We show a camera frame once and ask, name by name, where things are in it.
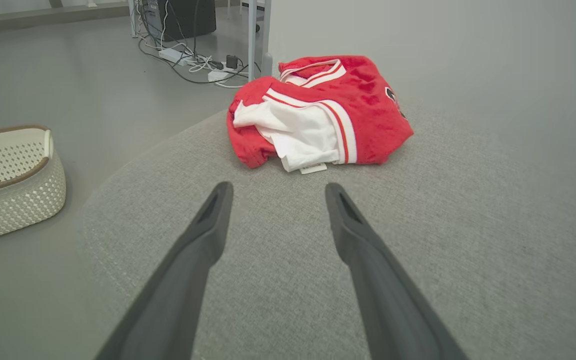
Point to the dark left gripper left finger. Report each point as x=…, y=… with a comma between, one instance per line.
x=178, y=280

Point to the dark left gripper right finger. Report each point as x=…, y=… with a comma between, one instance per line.
x=388, y=290

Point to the red jersey with white sleeves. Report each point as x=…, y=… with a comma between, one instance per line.
x=358, y=100

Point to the grey fabric sofa cushion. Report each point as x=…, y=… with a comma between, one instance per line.
x=468, y=225

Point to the cream perforated laundry basket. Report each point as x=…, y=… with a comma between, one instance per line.
x=13, y=185

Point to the small white power strip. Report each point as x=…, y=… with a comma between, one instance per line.
x=217, y=76

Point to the black power adapter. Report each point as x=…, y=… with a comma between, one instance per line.
x=232, y=62

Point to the long white power strip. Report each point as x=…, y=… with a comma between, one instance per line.
x=174, y=55

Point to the grey metal table leg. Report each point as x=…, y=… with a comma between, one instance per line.
x=252, y=35

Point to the black computer tower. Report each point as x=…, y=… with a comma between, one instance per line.
x=183, y=17

